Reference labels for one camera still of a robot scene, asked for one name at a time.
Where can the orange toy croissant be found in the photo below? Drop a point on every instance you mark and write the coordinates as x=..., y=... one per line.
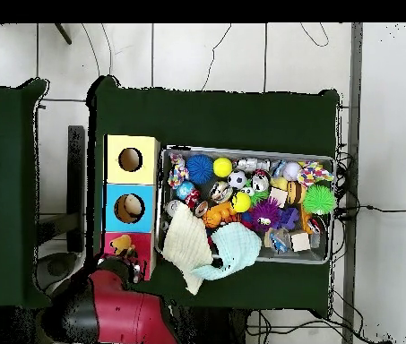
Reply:
x=121, y=246

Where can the cream yellow waffle cloth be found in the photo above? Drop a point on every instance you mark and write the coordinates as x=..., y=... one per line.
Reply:
x=184, y=244

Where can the mint green waffle cloth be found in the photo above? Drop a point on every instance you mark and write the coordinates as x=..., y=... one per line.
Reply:
x=235, y=247

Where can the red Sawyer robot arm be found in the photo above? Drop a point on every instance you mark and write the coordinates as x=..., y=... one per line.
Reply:
x=109, y=315

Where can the wooden box with three holes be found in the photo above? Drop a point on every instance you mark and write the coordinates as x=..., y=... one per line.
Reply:
x=145, y=193

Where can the clear mesh bin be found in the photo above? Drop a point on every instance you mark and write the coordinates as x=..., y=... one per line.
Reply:
x=324, y=247

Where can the green covered side table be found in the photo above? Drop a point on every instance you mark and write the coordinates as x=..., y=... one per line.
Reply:
x=2, y=215

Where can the blue spiky rubber ball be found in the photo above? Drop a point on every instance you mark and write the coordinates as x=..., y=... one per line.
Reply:
x=200, y=169

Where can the dark green tablecloth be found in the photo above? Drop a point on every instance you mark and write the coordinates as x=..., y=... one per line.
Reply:
x=217, y=115

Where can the orange plastic toy block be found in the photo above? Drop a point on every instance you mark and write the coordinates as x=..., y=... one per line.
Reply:
x=218, y=213

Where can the small soccer ball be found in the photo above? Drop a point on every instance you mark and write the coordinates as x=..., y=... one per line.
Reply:
x=238, y=179

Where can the yellow smiley ball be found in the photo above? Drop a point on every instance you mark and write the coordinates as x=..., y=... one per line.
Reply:
x=241, y=202

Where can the purple spiky monster toy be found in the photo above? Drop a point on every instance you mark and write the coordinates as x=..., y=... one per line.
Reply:
x=265, y=213

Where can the green spiky rubber ball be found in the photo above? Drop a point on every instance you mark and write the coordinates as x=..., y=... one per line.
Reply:
x=320, y=199

